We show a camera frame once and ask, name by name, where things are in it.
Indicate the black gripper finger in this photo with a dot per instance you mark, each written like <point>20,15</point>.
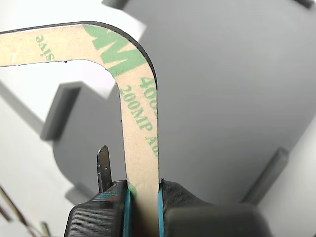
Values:
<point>98,219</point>
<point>197,219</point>

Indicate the tan adhesive-backed frame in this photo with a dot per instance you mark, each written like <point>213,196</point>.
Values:
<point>140,148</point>

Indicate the gray plastic box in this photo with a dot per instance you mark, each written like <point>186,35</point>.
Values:
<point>222,98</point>

